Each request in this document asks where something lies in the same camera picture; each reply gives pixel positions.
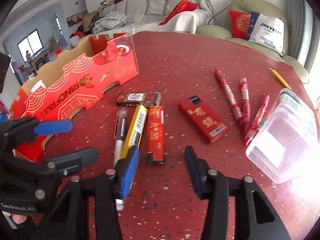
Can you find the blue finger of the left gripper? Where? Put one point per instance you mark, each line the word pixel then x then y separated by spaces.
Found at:
pixel 53 127
pixel 72 162

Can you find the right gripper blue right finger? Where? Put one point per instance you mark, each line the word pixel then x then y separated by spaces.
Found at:
pixel 198 172

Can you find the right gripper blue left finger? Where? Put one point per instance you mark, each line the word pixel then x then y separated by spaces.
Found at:
pixel 126 170

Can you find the yellow utility knife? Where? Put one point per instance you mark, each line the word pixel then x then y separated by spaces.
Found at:
pixel 135 131

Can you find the left hand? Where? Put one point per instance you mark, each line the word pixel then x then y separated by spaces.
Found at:
pixel 14 219

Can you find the red gold-print lighter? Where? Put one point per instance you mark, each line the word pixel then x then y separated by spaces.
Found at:
pixel 155 130

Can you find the black clear gel pen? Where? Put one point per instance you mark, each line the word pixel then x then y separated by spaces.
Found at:
pixel 120 135

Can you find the red box gold characters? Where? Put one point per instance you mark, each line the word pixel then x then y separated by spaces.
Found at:
pixel 207 122

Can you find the red pen left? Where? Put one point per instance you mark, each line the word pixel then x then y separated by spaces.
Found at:
pixel 234 106

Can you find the red pen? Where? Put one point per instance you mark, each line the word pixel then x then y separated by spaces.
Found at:
pixel 257 120
pixel 234 106
pixel 245 104

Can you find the dark mahjong tile box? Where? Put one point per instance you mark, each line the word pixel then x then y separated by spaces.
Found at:
pixel 147 99

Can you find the red cardboard fruit box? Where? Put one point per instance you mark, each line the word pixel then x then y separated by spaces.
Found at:
pixel 78 78

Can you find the clear plastic container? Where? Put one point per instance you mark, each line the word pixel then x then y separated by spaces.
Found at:
pixel 287 141

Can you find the red pen right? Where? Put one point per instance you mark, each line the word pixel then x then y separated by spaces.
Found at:
pixel 257 120

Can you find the red pen middle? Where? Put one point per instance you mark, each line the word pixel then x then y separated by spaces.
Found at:
pixel 245 104

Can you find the yellow pencil cutter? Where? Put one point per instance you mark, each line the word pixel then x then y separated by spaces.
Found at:
pixel 280 79

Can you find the light blue crumpled blanket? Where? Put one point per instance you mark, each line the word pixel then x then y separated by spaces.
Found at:
pixel 111 21

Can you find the red patterned cushion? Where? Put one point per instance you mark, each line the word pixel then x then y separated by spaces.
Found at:
pixel 240 23

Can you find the white blue tote bag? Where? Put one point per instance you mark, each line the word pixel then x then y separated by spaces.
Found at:
pixel 267 32

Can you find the grey covered sofa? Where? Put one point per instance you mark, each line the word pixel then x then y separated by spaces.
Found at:
pixel 145 15

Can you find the red pillow on sofa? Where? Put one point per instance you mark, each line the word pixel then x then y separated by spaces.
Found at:
pixel 183 5

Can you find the beige recliner armchair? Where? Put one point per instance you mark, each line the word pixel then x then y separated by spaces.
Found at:
pixel 267 9

